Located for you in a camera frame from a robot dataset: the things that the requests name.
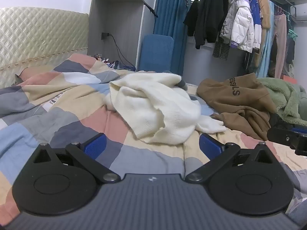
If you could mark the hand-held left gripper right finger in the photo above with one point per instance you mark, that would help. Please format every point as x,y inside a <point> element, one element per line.
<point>211,146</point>

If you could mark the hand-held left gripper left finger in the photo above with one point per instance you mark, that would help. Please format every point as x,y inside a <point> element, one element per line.
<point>94,146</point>

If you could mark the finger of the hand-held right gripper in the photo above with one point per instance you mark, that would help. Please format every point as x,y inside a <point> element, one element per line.
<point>283,137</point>

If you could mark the white blue-striped knit sweater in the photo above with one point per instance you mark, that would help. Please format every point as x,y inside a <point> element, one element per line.
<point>148,105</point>

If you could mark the dark cloth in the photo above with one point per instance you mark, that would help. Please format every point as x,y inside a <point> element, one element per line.
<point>278,119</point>

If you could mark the green fleece jacket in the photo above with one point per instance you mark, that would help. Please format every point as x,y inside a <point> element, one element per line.
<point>285,95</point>

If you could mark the patchwork duvet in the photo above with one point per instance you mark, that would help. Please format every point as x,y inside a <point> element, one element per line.
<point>60,115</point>

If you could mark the brown hoodie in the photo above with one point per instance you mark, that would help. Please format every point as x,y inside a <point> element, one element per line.
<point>230,100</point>

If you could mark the orange box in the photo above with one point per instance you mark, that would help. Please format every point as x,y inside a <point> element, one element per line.
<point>289,79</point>

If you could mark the dark hanging garment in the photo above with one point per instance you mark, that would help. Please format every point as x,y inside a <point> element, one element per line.
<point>290,51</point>

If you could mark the light blue garment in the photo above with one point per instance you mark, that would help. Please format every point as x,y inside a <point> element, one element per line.
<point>266,52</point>

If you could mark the pink pants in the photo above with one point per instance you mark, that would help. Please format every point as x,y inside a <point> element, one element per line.
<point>280,40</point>

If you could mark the striped garment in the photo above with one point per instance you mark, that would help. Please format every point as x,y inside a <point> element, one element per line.
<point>220,49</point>

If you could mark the green hanger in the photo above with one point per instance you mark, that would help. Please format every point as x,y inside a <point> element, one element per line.
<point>292,34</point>

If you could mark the blue padded chair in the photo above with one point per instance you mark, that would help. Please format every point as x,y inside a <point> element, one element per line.
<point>156,52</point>

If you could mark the black power adapter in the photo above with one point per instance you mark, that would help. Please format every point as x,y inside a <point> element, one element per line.
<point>105,35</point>

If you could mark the white puffer jacket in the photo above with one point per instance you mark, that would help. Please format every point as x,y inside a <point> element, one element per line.
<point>243,28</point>

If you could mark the grey jacket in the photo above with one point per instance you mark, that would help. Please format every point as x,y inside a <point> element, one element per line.
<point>226,24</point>

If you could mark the blue and white top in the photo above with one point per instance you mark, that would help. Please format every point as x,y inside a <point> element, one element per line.
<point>257,16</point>

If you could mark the quilted cream headboard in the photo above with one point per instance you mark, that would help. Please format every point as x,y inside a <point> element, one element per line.
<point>43,33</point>

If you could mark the black coat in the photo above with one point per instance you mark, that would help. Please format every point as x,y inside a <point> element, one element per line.
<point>208,16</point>

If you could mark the tan coat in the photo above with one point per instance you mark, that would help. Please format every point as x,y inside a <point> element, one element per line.
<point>263,9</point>

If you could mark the grey cabinet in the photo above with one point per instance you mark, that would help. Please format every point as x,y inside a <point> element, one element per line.
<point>100,9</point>

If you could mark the blue curtain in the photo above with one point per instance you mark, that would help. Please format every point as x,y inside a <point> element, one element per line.
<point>168,9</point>

